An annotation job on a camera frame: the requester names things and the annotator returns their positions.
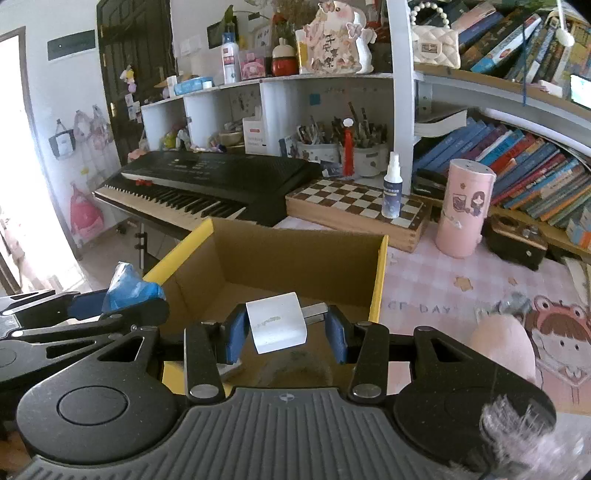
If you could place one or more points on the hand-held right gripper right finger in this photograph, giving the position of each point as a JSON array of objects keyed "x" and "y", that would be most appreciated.
[{"x": 336, "y": 334}]

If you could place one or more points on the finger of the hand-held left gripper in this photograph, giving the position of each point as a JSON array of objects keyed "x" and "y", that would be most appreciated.
[
  {"x": 147, "y": 313},
  {"x": 87, "y": 305}
]

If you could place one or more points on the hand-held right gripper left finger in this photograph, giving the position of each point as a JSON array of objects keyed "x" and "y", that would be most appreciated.
[{"x": 236, "y": 334}]

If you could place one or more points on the blue wrapper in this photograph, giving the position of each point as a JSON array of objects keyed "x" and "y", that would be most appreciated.
[{"x": 134, "y": 290}]

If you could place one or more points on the white charger plug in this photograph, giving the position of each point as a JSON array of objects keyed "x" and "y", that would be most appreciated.
[{"x": 277, "y": 323}]

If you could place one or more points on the yellow cardboard box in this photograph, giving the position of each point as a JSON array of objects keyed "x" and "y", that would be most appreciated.
[{"x": 277, "y": 258}]

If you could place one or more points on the pink plush pig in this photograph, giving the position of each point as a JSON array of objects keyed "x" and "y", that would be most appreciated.
[{"x": 503, "y": 350}]

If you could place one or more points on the pink backpack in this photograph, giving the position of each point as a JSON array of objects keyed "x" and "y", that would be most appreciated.
[{"x": 85, "y": 214}]

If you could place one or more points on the pink cartoon desk mat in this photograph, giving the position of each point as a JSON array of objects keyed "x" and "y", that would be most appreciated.
[{"x": 425, "y": 286}]

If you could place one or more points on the wooden chessboard box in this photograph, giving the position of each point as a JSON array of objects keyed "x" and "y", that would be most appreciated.
[{"x": 351, "y": 207}]

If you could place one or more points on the black keyboard piano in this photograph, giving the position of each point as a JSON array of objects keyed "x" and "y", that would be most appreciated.
[{"x": 207, "y": 175}]

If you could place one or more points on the white spray bottle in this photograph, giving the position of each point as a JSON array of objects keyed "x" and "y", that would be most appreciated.
[{"x": 391, "y": 194}]

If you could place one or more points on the dark blue tote bag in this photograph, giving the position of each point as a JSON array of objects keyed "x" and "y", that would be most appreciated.
[{"x": 62, "y": 143}]

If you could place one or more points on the pink hanging bag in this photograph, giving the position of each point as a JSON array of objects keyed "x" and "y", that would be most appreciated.
[{"x": 94, "y": 131}]

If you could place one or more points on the white pen cup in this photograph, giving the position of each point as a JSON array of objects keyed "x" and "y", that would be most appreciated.
[
  {"x": 318, "y": 152},
  {"x": 369, "y": 159}
]

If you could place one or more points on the pink cylindrical humidifier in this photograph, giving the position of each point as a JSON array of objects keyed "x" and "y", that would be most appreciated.
[{"x": 464, "y": 207}]

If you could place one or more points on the small green correction tape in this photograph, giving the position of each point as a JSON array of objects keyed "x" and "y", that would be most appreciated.
[{"x": 515, "y": 302}]

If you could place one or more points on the black wooden radio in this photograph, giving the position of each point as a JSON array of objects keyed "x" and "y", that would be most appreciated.
[{"x": 515, "y": 244}]

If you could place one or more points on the white red-label file box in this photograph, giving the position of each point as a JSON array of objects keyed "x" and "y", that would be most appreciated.
[{"x": 255, "y": 134}]

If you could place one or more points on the white fluffy fur trim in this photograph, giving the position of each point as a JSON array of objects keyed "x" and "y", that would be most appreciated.
[{"x": 531, "y": 434}]

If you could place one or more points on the light blue tissue pack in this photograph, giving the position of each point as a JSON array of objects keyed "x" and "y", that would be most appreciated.
[{"x": 189, "y": 86}]

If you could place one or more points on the thick white book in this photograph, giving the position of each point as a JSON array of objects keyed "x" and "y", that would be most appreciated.
[{"x": 441, "y": 124}]

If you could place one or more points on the dark wooden door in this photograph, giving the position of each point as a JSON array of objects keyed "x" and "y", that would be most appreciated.
[{"x": 138, "y": 69}]

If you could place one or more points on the row of colourful books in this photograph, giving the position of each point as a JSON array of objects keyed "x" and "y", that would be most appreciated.
[{"x": 517, "y": 170}]

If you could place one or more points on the white shelf unit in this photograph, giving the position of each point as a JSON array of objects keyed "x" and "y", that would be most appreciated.
[{"x": 401, "y": 92}]

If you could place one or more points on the orange and white carton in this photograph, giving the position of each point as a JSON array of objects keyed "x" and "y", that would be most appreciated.
[{"x": 579, "y": 233}]

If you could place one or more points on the white bottle blue label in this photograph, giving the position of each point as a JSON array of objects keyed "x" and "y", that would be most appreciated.
[{"x": 231, "y": 60}]

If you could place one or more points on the red round doll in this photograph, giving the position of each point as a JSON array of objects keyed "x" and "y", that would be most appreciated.
[{"x": 284, "y": 62}]

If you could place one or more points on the pink decorated ornament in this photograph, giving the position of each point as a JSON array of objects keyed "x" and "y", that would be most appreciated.
[{"x": 332, "y": 41}]

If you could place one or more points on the white quilted handbag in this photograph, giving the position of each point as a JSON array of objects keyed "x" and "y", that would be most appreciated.
[{"x": 436, "y": 44}]

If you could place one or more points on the tablet with lit screen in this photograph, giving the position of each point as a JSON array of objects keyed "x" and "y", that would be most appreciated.
[{"x": 581, "y": 90}]

